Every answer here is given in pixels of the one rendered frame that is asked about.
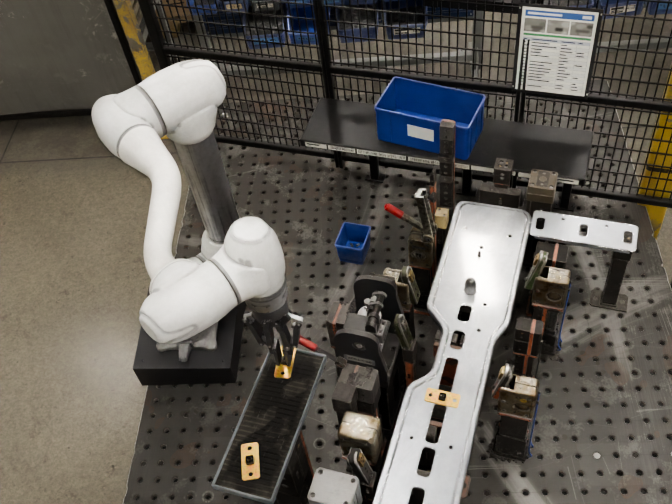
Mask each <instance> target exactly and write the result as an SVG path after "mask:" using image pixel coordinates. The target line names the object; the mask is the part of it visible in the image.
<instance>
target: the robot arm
mask: <svg viewBox="0 0 672 504"><path fill-rule="evenodd" d="M226 88H227V87H226V82H225V79H224V77H223V75H222V74H221V72H220V71H219V69H218V68H217V67H216V66H215V65H214V64H213V63H212V62H210V61H208V60H201V59H192V60H186V61H182V62H179V63H176V64H173V65H171V66H169V67H167V68H165V69H163V70H160V71H158V72H157V73H155V74H153V75H151V76H149V77H147V78H146V79H145V80H143V81H142V82H141V83H139V84H138V85H136V86H134V87H132V88H130V89H128V90H126V91H124V92H122V93H119V94H111V95H107V96H103V97H101V98H99V99H98V100H97V101H96V102H95V104H94V105H93V108H92V112H91V116H92V121H93V124H94V127H95V129H96V132H97V134H98V137H99V138H100V140H101V141H102V142H103V144H104V145H105V146H106V147H107V148H108V150H109V151H110V152H111V153H112V154H114V155H115V156H117V157H118V158H119V159H121V160H122V161H123V162H125V163H126V164H128V165H129V166H131V167H133V168H135V169H137V170H138V171H140V172H141V173H143V174H145V175H146V176H148V177H149V178H150V180H151V182H152V194H151V201H150V207H149V213H148V220H147V226H146V233H145V239H144V251H143V252H144V262H145V266H146V269H147V272H148V274H149V276H150V278H151V282H150V287H149V292H150V295H149V296H148V297H147V298H146V299H145V301H144V302H143V304H142V307H141V309H140V312H139V315H140V317H139V321H140V324H141V326H142V327H143V329H144V330H145V331H146V333H147V334H148V335H149V336H150V337H151V338H152V339H154V340H155V341H156V342H157V344H156V348H157V350H158V351H160V352H164V351H167V350H179V361H181V362H186V361H188V358H189V355H190V352H191V350H207V351H214V350H216V349H217V342H216V335H217V328H218V321H219V320H220V319H222V318H223V317H224V316H226V315H227V314H228V313H229V312H230V311H231V310H232V309H233V308H235V307H236V306H237V305H239V304H240V303H242V302H244V301H245V303H246V305H247V306H248V307H249V308H250V309H251V310H252V312H249V311H245V312H244V315H243V319H242V322H243V323H244V324H246V325H247V326H248V327H249V329H250V331H251V332H252V334H253V336H254V337H255V339H256V341H257V342H258V344H259V345H260V346H263V345H267V347H268V348H269V352H270V354H274V358H275V362H276V365H277V366H280V363H281V357H282V352H283V355H284V358H285V362H286V365H287V366H288V367H290V366H291V361H292V356H293V352H294V348H297V347H298V343H299V338H300V327H301V326H302V322H303V317H304V315H303V314H298V316H296V315H294V314H292V311H291V310H290V309H289V308H288V303H287V294H288V288H287V284H286V278H285V259H284V254H283V250H282V247H281V244H280V242H279V240H278V237H277V235H276V233H275V232H274V230H273V229H272V228H271V227H270V226H269V225H268V224H267V223H265V222H264V221H263V220H262V219H260V218H258V217H252V216H250V217H243V218H239V215H238V211H237V208H236V205H235V202H234V199H233V195H232V192H231V189H230V186H229V182H228V179H227V176H226V173H225V168H224V165H223V161H222V158H221V155H220V152H219V148H218V145H217V142H216V139H215V136H214V132H213V129H214V127H215V123H216V115H217V107H218V106H219V105H221V104H222V102H223V100H224V98H225V96H226ZM165 135H166V136H167V137H168V138H169V139H171V140H172V141H174V144H175V146H176V149H177V152H178V155H179V157H180V160H181V163H182V166H183V168H184V171H185V174H186V177H187V179H188V182H189V185H190V188H191V190H192V193H193V196H194V199H195V201H196V204H197V207H198V210H199V213H200V215H201V218H202V221H203V224H204V226H205V229H206V230H205V231H204V233H203V235H202V245H201V253H199V254H198V255H196V256H195V257H192V258H188V259H184V258H178V259H174V257H173V255H172V242H173V236H174V231H175V225H176V220H177V214H178V209H179V203H180V197H181V186H182V185H181V176H180V172H179V169H178V166H177V164H176V162H175V161H174V159H173V157H172V156H171V154H170V153H169V152H168V150H167V149H166V147H165V146H164V144H163V142H162V141H161V139H160V138H162V137H163V136H165ZM290 320H291V321H292V324H293V325H292V326H294V327H293V338H292V337H291V335H290V332H289V329H288V327H287V324H286V323H288V322H289V321H290ZM259 323H261V324H262V325H263V329H262V327H261V326H260V324H259ZM273 327H276V330H277V332H279V334H280V337H281V339H282V342H283V346H282V352H281V348H280V344H279V339H278V338H275V335H274V332H273ZM264 332H265V333H264ZM274 338H275V339H274Z"/></svg>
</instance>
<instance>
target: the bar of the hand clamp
mask: <svg viewBox="0 0 672 504"><path fill-rule="evenodd" d="M411 198H414V199H415V200H416V202H417V206H418V210H419V214H420V219H421V223H422V227H423V231H424V235H425V234H430V235H432V236H433V234H436V229H435V225H434V220H433V216H432V212H431V207H430V203H429V199H430V201H431V202H432V203H435V202H436V199H437V194H436V193H435V192H432V193H431V194H430V195H429V194H427V190H426V189H423V188H419V189H418V191H417V193H415V195H413V194H412V196H411ZM432 230H433V231H434V232H433V234H432Z"/></svg>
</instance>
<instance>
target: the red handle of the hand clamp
mask: <svg viewBox="0 0 672 504"><path fill-rule="evenodd" d="M384 207H385V209H384V210H386V211H388V212H389V213H391V214H393V215H394V216H396V217H398V218H399V219H402V220H404V221H405V222H407V223H409V224H410V225H412V226H414V227H415V228H417V229H419V230H420V231H422V232H424V231H423V227H422V223H420V222H419V221H417V220H415V219H414V218H412V217H410V216H409V215H407V214H405V213H404V212H403V211H401V210H400V209H398V208H396V207H395V206H393V205H392V204H390V203H387V204H385V205H384Z"/></svg>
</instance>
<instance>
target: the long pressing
mask: <svg viewBox="0 0 672 504"><path fill-rule="evenodd" d="M531 222H532V217H531V215H530V214H529V213H528V212H527V211H525V210H522V209H517V208H510V207H504V206H497V205H491V204H484V203H478V202H471V201H460V202H459V203H457V204H456V206H455V208H454V212H453V215H452V219H451V222H450V225H449V229H448V232H447V235H446V239H445V242H444V245H443V249H442V252H441V256H440V259H439V262H438V266H437V269H436V272H435V276H434V279H433V283H432V286H431V289H430V293H429V296H428V299H427V311H428V313H429V314H430V315H431V317H432V318H433V319H434V321H435V322H436V323H437V324H438V326H439V327H440V329H441V331H442V334H441V338H440V341H439V345H438V348H437V352H436V356H435V359H434V363H433V367H432V369H431V371H430V372H429V373H428V374H427V375H425V376H423V377H421V378H419V379H417V380H415V381H413V382H411V383H410V384H409V385H408V386H407V388H406V389H405V392H404V396H403V399H402V403H401V406H400V409H399V413H398V416H397V420H396V423H395V426H394V430H393V433H392V437H391V440H390V444H389V447H388V450H387V454H386V457H385V461H384V464H383V467H382V471H381V474H380V478H379V481H378V484H377V488H376V491H375V495H374V498H373V502H372V504H409V500H410V496H411V492H412V490H413V489H414V488H419V489H422V490H424V491H425V495H424V499H423V503H422V504H460V499H461V495H462V490H463V486H464V481H465V477H466V472H467V468H468V463H469V459H470V454H471V450H472V445H473V441H474V436H475V432H476V427H477V423H478V418H479V414H480V409H481V405H482V400H483V396H484V391H485V387H486V382H487V378H488V374H489V369H490V365H491V360H492V356H493V351H494V347H495V343H496V341H497V340H498V338H499V337H500V336H501V335H502V334H503V333H504V331H505V330H506V329H507V328H508V326H509V324H510V321H511V317H512V312H513V307H514V303H515V298H516V293H517V288H518V284H519V279H520V274H521V270H522V265H523V260H524V256H525V251H526V246H527V241H528V237H529V231H530V226H531ZM464 227H465V228H466V230H464V229H463V228H464ZM508 235H512V237H509V236H508ZM480 245H482V246H483V247H484V248H483V249H480V248H479V247H480ZM478 251H481V255H482V256H481V257H478V256H477V255H478ZM469 277H472V278H474V279H475V280H476V283H477V286H476V293H475V294H473V295H468V294H466V293H465V292H464V288H465V281H466V279H467V278H469ZM484 303H486V304H487V305H486V306H484V305H483V304H484ZM461 306H468V307H470V308H471V313H470V317H469V320H468V321H461V320H458V314H459V310H460V307H461ZM477 329H480V330H481V331H480V332H478V331H477ZM456 331H458V332H463V333H464V334H465V337H464V341H463V345H462V348H461V349H454V348H451V347H450V344H451V340H452V337H453V333H454V332H456ZM448 358H451V359H456V360H457V361H458V364H457V368H456V372H455V376H454V380H453V384H452V388H451V393H455V394H459V395H460V396H461V398H460V402H459V406H458V408H452V407H448V406H445V407H446V412H445V416H444V420H443V424H442V428H441V432H440V436H439V440H438V442H437V443H435V444H434V443H430V442H427V441H426V435H427V432H428V428H429V424H430V420H431V416H432V413H433V409H434V406H435V405H437V404H435V403H431V402H426V401H425V400H424V398H425V395H426V391H427V388H433V389H438V390H439V386H440V382H441V378H442V375H443V371H444V367H445V363H446V360H447V359H448ZM410 437H413V439H410ZM449 446H452V449H450V448H449ZM424 448H430V449H433V450H434V451H435V456H434V459H433V463H432V467H431V471H430V475H429V476H428V477H423V476H420V475H418V474H417V469H418V466H419V462H420V458H421V454H422V451H423V449H424Z"/></svg>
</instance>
